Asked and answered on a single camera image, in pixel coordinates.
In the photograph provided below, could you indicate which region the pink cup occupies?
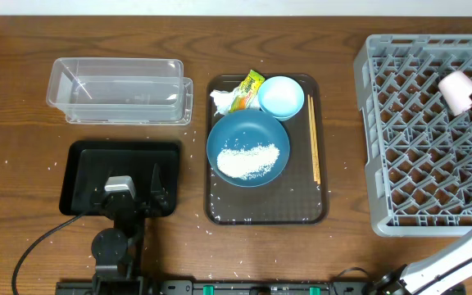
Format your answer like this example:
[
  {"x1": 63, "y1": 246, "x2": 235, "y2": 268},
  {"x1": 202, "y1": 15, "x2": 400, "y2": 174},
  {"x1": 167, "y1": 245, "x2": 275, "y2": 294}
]
[{"x1": 438, "y1": 71, "x2": 472, "y2": 116}]

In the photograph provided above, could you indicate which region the dark blue plate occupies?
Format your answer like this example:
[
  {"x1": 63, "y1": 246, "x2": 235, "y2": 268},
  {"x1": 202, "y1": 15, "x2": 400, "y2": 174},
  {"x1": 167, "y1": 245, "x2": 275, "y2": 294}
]
[{"x1": 206, "y1": 110, "x2": 290, "y2": 188}]

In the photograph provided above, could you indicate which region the wooden chopstick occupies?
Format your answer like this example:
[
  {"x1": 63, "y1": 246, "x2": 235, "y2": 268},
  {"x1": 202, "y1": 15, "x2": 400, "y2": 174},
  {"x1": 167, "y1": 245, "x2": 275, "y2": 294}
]
[
  {"x1": 307, "y1": 95, "x2": 320, "y2": 184},
  {"x1": 312, "y1": 98, "x2": 321, "y2": 185}
]

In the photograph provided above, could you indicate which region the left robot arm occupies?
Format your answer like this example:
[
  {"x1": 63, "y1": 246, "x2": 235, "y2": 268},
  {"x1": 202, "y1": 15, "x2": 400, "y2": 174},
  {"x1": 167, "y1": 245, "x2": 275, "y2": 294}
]
[{"x1": 91, "y1": 164, "x2": 170, "y2": 282}]

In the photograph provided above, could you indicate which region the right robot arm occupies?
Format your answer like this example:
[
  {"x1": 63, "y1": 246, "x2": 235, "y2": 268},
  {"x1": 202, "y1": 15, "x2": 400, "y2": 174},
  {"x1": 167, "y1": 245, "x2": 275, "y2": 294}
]
[{"x1": 358, "y1": 94, "x2": 472, "y2": 294}]

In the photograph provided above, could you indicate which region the grey dishwasher rack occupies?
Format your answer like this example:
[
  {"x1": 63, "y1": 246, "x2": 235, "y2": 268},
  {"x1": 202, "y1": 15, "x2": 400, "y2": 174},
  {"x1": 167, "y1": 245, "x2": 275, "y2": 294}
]
[{"x1": 353, "y1": 34, "x2": 472, "y2": 237}]

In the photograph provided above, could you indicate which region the black plastic tray bin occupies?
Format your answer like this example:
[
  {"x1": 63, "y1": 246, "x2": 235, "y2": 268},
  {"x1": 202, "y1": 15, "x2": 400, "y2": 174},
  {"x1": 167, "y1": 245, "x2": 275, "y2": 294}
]
[{"x1": 59, "y1": 140, "x2": 179, "y2": 216}]

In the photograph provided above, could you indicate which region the white rice pile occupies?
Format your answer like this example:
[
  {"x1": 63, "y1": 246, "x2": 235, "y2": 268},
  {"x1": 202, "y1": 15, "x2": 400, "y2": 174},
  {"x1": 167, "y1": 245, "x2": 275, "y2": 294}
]
[{"x1": 216, "y1": 143, "x2": 279, "y2": 180}]

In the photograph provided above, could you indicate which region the crumpled white tissue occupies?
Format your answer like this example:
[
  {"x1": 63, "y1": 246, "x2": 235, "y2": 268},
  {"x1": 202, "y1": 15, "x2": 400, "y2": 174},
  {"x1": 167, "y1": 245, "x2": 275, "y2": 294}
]
[{"x1": 210, "y1": 90, "x2": 234, "y2": 116}]

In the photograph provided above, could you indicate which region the clear plastic bin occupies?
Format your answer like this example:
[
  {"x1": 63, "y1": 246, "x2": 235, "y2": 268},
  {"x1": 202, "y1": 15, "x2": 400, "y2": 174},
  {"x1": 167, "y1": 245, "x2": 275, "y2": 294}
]
[{"x1": 46, "y1": 57, "x2": 193, "y2": 125}]

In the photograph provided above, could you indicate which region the yellow green snack wrapper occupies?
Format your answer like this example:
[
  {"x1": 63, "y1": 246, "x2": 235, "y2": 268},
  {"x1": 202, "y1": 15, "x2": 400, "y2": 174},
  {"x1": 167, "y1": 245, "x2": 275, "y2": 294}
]
[{"x1": 229, "y1": 70, "x2": 266, "y2": 112}]

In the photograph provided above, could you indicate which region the brown serving tray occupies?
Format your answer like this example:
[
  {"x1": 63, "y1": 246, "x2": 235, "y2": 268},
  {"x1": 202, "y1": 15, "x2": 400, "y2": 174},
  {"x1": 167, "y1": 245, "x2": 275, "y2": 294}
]
[{"x1": 205, "y1": 73, "x2": 329, "y2": 225}]

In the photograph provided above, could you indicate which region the light blue bowl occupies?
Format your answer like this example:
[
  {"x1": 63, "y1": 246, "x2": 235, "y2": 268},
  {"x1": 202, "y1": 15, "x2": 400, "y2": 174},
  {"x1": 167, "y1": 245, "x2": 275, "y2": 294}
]
[{"x1": 257, "y1": 76, "x2": 305, "y2": 121}]

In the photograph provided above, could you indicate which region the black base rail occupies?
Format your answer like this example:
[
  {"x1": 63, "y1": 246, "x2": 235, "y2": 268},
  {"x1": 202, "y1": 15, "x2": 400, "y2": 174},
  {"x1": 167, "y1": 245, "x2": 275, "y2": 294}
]
[{"x1": 55, "y1": 280, "x2": 365, "y2": 295}]

